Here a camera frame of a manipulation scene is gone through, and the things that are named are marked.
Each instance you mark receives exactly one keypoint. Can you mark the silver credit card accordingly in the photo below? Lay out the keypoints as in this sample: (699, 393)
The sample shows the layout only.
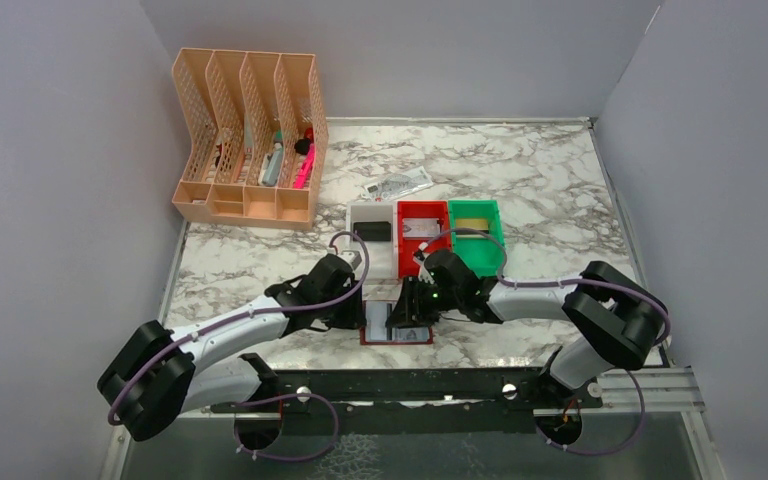
(420, 228)

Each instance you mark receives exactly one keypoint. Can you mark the pink highlighter pen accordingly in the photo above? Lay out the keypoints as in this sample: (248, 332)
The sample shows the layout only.
(304, 147)

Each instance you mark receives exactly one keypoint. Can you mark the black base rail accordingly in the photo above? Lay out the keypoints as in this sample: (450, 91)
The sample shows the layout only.
(403, 401)

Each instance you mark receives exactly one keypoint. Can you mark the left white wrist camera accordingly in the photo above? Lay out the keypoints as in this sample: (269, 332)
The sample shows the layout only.
(353, 258)

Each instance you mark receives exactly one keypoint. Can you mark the gold credit card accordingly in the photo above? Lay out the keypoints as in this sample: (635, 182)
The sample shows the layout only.
(478, 224)

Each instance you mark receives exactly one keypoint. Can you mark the red plastic bin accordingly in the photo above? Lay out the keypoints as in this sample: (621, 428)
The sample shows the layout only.
(407, 265)

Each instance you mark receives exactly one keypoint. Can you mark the paper receipts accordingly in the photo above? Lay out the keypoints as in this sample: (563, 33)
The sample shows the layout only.
(397, 185)

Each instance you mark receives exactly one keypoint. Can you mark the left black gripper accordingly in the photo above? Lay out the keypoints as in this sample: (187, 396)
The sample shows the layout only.
(352, 318)

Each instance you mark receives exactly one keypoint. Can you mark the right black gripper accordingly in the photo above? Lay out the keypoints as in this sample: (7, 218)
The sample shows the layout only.
(409, 310)

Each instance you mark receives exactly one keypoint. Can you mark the white plastic bin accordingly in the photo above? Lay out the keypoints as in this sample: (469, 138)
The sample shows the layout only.
(383, 255)

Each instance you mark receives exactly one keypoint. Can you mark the peach plastic file organizer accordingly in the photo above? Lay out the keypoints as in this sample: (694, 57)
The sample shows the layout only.
(233, 103)

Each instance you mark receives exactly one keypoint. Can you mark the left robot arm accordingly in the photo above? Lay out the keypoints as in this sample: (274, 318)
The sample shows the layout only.
(161, 373)

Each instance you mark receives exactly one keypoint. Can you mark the red leather card holder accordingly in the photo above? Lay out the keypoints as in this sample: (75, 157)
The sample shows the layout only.
(375, 332)

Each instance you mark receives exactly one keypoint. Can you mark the black credit card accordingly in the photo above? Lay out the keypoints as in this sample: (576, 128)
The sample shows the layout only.
(373, 231)

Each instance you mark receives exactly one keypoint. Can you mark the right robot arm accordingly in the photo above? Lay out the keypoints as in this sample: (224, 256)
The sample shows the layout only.
(619, 322)

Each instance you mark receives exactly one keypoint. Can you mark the green plastic bin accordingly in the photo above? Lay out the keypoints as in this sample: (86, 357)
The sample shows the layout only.
(478, 252)

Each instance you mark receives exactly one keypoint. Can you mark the grey green marker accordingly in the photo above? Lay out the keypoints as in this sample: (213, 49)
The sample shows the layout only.
(272, 163)

